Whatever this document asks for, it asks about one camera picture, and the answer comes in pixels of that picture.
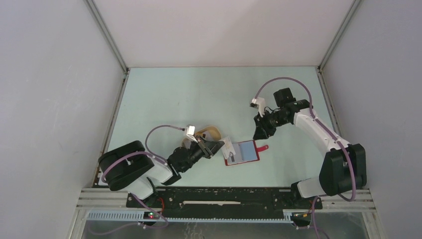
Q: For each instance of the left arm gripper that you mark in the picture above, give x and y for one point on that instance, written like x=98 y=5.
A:
x=209 y=148

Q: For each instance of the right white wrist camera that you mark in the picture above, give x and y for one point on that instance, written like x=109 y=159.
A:
x=259 y=104

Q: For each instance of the beige oval plastic tray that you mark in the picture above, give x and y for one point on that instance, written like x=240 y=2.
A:
x=210 y=133

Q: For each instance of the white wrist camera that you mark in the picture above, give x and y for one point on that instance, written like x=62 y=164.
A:
x=259 y=104
x=189 y=133

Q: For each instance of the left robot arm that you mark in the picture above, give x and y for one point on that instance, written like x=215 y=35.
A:
x=131 y=168

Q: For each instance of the red leather card holder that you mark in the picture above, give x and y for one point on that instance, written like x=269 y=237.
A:
x=247 y=151

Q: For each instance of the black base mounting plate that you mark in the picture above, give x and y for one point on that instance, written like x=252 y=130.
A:
x=231 y=203

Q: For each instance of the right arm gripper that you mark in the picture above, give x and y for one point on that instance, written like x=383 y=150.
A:
x=263 y=131

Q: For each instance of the aluminium frame rail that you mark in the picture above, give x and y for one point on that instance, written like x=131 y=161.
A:
x=103 y=204

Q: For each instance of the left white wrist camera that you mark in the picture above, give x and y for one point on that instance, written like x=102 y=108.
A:
x=189 y=133

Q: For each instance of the silver VIP card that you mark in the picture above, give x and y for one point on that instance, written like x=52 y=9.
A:
x=228 y=148

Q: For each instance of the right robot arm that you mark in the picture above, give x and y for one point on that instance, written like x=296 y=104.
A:
x=344 y=164

